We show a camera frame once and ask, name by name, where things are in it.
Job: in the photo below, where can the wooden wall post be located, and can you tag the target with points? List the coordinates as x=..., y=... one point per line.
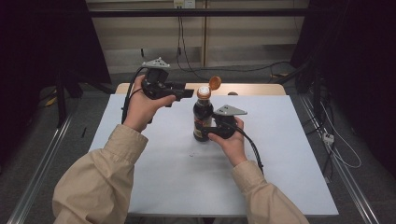
x=204, y=34

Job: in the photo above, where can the small black floor piece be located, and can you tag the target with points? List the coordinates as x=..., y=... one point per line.
x=83, y=132

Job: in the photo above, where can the person's right hand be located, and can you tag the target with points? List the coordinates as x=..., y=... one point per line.
x=233, y=146

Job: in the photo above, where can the person's left hand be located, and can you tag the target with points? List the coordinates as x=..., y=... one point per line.
x=140, y=109

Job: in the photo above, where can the metal floor rail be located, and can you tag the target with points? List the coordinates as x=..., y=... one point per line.
x=40, y=168
x=351, y=186

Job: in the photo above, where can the white wall socket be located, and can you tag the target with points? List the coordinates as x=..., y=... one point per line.
x=184, y=3

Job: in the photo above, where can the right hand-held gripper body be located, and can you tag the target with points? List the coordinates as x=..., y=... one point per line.
x=229, y=111

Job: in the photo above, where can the white table board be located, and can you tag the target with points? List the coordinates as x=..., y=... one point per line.
x=280, y=155

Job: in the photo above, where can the dark curtain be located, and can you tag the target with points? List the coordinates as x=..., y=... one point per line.
x=358, y=62
x=40, y=46

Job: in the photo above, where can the dark sauce bottle brown cap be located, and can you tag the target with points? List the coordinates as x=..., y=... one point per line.
x=202, y=113

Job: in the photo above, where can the white power strip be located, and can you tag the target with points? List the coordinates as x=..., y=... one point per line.
x=328, y=138

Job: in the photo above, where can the black metal stand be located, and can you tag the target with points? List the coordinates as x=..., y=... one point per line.
x=60, y=99

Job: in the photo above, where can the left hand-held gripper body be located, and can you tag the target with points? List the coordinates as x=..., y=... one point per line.
x=155, y=87

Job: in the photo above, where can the wooden table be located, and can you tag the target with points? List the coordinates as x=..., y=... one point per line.
x=258, y=89

